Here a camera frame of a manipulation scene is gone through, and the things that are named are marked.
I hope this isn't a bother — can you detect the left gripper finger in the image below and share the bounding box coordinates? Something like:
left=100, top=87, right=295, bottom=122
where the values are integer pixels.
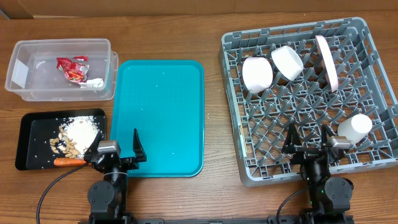
left=133, top=128, right=147, bottom=162
left=83, top=132, right=102, bottom=162

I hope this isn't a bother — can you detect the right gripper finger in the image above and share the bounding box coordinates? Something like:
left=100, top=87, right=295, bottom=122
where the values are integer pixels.
left=321, top=124, right=335, bottom=146
left=281, top=123, right=301, bottom=154

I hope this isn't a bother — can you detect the white cup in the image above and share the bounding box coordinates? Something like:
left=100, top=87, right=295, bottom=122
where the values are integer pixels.
left=337, top=114, right=373, bottom=144

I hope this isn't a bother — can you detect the orange carrot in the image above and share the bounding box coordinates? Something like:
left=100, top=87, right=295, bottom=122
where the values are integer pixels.
left=53, top=157, right=86, bottom=167

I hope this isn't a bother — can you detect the white bowl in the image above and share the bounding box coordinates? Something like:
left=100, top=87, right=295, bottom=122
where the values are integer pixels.
left=242, top=57, right=273, bottom=93
left=271, top=45, right=303, bottom=81

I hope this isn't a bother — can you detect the white round plate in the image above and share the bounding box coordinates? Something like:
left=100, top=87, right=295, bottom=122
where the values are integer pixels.
left=315, top=35, right=339, bottom=93

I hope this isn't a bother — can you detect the red snack wrapper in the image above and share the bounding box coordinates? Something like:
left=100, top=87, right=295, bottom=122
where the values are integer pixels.
left=56, top=56, right=104, bottom=88

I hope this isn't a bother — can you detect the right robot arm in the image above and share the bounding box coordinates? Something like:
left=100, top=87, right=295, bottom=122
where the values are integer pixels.
left=276, top=123, right=354, bottom=223

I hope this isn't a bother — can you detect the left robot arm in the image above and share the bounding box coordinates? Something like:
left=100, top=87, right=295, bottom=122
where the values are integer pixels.
left=84, top=129, right=147, bottom=223

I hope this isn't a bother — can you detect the grey dishwasher rack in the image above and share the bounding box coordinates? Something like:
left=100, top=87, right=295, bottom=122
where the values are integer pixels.
left=219, top=17, right=397, bottom=187

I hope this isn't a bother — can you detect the white rice pile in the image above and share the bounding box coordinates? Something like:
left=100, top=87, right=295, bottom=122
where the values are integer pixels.
left=61, top=116, right=101, bottom=159

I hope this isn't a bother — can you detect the peanut pile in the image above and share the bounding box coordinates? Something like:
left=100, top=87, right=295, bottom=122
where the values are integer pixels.
left=49, top=126, right=81, bottom=159

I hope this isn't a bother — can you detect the black plastic tray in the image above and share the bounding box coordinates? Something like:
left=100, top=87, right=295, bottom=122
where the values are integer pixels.
left=15, top=108, right=106, bottom=170

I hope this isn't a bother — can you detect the teal serving tray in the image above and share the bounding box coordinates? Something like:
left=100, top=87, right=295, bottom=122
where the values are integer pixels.
left=109, top=60, right=205, bottom=177

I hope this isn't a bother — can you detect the clear plastic bin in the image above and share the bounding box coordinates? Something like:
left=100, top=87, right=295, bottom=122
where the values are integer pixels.
left=5, top=39, right=119, bottom=101

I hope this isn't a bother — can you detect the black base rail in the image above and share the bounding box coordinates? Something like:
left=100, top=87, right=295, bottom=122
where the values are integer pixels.
left=77, top=215, right=354, bottom=224

